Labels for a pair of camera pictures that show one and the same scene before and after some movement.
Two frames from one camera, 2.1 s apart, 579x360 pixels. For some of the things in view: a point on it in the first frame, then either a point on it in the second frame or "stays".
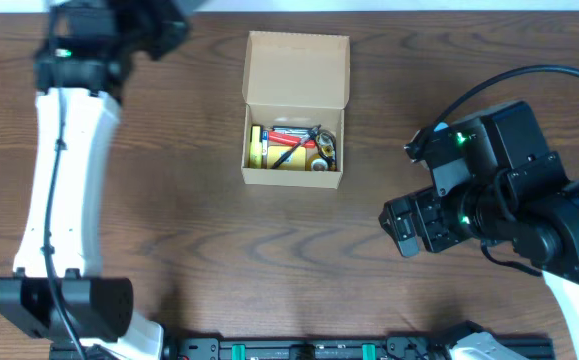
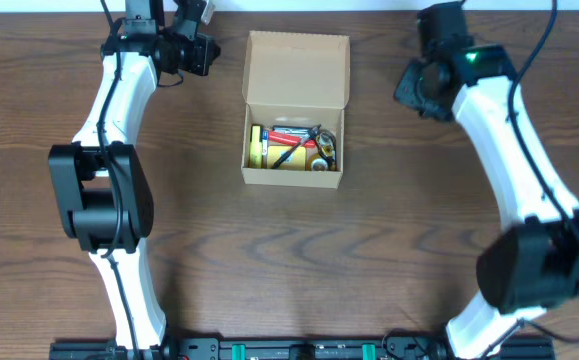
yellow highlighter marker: (255, 147) stays
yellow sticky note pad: (295, 161) stays
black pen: (295, 146) stays
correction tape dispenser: (327, 147) stays
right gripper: (420, 223) → (411, 88)
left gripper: (167, 32) → (201, 55)
